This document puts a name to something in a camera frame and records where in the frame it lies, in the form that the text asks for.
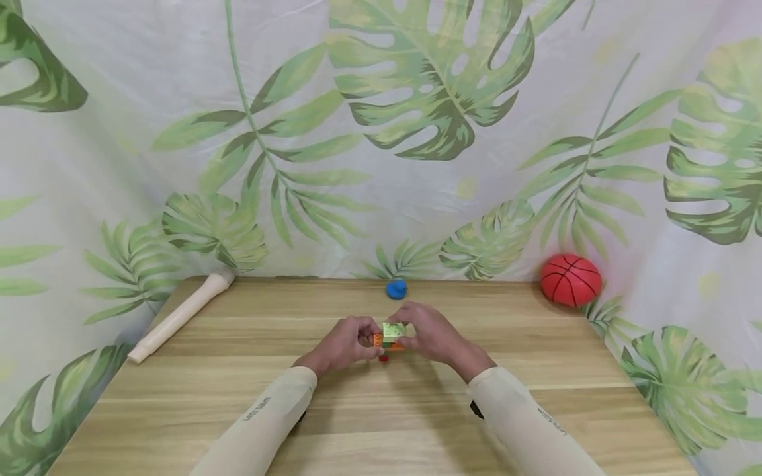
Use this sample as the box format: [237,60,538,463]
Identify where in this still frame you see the person's right forearm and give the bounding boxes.
[466,366,607,476]

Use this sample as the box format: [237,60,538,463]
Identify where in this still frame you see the red toy basketball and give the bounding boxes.
[540,253,603,309]

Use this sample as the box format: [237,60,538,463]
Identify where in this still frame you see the person's left hand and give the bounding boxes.
[293,315,385,379]

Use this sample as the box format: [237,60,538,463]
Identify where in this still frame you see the person's right hand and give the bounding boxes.
[388,302,497,384]

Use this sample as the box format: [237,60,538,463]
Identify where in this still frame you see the person's left forearm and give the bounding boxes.
[190,366,319,476]

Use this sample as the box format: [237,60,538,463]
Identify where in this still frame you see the cream plastic recorder flute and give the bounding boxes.
[127,269,236,365]

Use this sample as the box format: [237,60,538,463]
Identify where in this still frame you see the multicoloured toy brick block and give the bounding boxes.
[372,321,409,362]

